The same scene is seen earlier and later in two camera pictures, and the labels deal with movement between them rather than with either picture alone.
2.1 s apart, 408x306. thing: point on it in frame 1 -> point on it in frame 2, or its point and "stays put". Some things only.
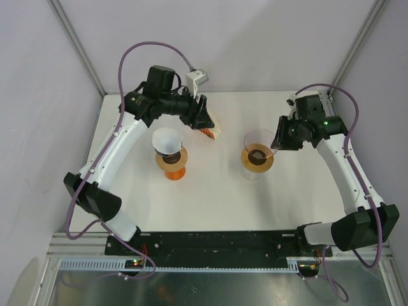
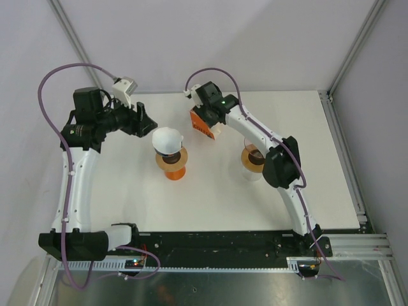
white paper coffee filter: [167, 140] stays put
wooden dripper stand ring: [175, 166] stays put
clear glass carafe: [253, 176] stays put
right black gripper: [281, 141] -> [201, 111]
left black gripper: [197, 117] -> [138, 123]
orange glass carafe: [175, 174] stays put
